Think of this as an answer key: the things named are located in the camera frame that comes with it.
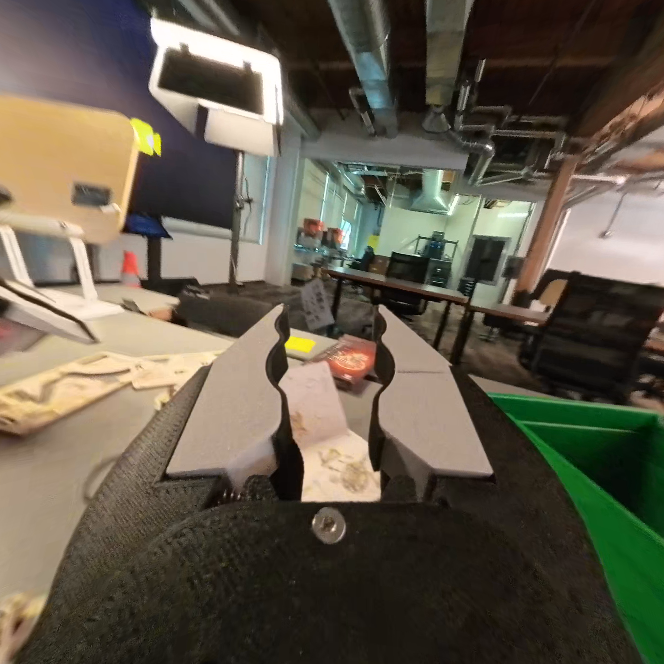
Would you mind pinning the black mesh office chair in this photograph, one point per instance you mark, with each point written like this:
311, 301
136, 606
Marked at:
596, 332

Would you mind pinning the green plastic bin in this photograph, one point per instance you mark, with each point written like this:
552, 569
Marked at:
596, 493

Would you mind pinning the pale printed sheet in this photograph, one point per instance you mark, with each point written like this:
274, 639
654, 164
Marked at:
317, 306

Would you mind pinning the pale wooden offcut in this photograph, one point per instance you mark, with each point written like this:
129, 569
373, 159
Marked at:
18, 622

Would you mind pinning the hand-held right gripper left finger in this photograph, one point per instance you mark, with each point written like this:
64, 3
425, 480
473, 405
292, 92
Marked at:
228, 404

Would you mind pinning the orange traffic cone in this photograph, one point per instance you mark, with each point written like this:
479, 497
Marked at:
131, 269

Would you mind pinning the white box light fixture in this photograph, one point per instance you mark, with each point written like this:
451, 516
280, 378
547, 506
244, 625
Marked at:
218, 83

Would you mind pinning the light wooden board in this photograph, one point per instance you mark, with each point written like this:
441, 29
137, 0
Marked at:
57, 155

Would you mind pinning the white monitor stand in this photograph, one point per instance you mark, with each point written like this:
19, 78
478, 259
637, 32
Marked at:
57, 306

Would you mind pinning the long brown table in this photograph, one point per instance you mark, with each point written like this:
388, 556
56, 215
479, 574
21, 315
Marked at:
404, 288

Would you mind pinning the pale wooden model parts sheet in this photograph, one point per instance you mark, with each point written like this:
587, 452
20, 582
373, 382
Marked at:
36, 399

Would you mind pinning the pale wooden frame piece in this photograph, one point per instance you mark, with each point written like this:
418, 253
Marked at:
171, 371

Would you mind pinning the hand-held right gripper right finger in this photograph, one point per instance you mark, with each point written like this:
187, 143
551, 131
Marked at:
430, 420

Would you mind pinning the red-brown cardboard box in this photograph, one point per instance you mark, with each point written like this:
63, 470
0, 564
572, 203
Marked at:
350, 363

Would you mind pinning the white instruction paper sheet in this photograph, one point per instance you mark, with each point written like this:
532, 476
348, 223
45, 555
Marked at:
316, 404

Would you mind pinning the yellow sticky note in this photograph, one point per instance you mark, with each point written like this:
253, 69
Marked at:
301, 346

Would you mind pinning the metal ventilation duct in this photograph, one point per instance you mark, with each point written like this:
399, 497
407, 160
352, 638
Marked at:
368, 62

